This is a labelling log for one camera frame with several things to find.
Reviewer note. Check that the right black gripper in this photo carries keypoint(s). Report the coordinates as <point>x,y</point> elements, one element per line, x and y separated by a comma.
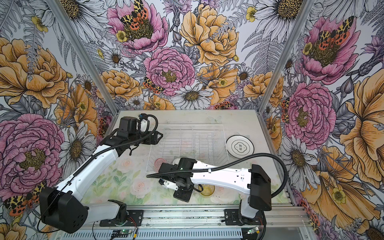
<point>184,197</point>

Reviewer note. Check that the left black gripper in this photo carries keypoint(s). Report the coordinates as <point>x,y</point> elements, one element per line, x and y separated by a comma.
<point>155,140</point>

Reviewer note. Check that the amber glass cup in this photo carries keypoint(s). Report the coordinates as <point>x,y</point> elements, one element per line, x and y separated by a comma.
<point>206,190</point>

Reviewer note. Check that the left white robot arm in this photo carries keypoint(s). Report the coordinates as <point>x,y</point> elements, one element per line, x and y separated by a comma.
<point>61,206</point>

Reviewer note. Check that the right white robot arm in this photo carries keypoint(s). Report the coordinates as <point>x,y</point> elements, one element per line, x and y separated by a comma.
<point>254,183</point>

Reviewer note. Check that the white ribbed bowl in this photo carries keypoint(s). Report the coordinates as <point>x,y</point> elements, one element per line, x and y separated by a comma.
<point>176,161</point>

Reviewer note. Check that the pink glass cup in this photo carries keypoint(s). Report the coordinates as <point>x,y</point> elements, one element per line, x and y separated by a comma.
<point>158,162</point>

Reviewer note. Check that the green circuit board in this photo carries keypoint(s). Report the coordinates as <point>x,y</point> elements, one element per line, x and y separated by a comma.
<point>120,234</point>

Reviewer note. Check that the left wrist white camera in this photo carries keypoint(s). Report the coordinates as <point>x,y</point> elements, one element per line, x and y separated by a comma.
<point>144,123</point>

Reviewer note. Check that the wrist white camera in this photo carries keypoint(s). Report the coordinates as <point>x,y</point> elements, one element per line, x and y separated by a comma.
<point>144,123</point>
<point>168,184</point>

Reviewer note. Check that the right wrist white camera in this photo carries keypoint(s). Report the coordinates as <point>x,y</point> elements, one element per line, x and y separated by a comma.
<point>168,184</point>

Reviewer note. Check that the white wire dish rack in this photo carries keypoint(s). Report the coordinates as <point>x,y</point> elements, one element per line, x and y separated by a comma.
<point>205,143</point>

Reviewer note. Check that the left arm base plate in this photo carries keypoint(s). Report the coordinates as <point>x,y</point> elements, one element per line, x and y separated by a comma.
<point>134,218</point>

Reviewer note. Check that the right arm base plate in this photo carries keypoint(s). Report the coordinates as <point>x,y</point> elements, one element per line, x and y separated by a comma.
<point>233,217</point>

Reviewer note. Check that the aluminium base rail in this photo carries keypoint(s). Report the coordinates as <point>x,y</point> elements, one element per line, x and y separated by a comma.
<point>202,222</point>

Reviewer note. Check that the aluminium corner post left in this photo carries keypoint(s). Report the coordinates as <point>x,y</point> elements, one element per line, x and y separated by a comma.
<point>71,32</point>

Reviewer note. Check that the aluminium corner post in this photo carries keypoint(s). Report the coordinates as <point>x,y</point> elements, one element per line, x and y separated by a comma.
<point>71,32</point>
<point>291,40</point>

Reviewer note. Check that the aluminium corner post right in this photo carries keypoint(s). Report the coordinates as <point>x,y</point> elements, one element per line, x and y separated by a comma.
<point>291,40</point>

